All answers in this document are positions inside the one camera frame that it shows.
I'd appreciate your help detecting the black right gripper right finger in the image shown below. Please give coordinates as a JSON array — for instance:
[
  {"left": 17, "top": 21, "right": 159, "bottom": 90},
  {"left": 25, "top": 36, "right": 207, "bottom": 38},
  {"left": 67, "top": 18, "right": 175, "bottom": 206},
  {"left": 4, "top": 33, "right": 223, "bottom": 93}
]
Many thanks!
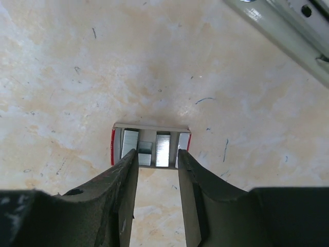
[{"left": 178, "top": 150, "right": 328, "bottom": 246}]

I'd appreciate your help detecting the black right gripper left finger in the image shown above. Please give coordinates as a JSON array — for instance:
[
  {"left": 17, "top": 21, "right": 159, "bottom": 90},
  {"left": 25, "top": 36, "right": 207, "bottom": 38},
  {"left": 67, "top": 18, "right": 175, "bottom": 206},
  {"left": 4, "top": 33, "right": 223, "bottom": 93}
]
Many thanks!
[{"left": 1, "top": 150, "right": 139, "bottom": 246}]

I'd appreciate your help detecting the grey staple strip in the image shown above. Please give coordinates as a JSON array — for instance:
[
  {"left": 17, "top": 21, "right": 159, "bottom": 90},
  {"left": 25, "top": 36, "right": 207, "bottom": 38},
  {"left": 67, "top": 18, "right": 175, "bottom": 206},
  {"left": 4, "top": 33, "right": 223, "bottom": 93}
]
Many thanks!
[
  {"left": 120, "top": 129, "right": 139, "bottom": 157},
  {"left": 138, "top": 141, "right": 152, "bottom": 166},
  {"left": 155, "top": 132, "right": 171, "bottom": 167}
]

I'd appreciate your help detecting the black grey large stapler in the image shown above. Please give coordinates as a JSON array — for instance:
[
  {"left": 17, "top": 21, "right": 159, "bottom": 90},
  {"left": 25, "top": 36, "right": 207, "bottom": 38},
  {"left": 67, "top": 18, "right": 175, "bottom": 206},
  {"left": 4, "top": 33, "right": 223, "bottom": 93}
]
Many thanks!
[{"left": 225, "top": 0, "right": 328, "bottom": 87}]

